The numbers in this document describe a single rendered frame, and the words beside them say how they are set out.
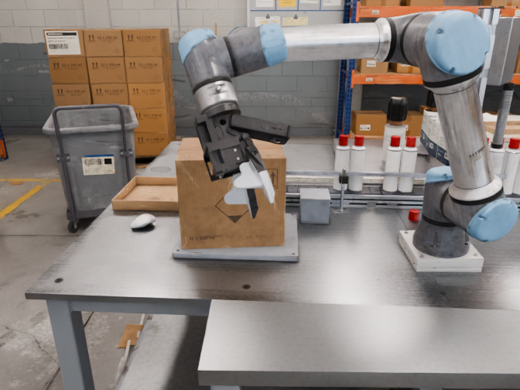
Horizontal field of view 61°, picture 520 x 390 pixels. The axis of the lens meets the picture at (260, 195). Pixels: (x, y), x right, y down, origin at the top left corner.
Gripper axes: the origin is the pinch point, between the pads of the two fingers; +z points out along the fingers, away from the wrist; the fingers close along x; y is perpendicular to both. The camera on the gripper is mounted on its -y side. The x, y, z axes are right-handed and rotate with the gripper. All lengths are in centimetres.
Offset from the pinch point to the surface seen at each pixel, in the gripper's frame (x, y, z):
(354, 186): -70, -54, -6
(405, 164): -61, -71, -7
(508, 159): -51, -104, 3
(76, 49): -333, 33, -236
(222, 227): -48.5, 0.3, -4.2
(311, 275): -38.7, -16.8, 16.2
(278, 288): -35.8, -6.5, 16.1
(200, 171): -39.9, 2.8, -19.8
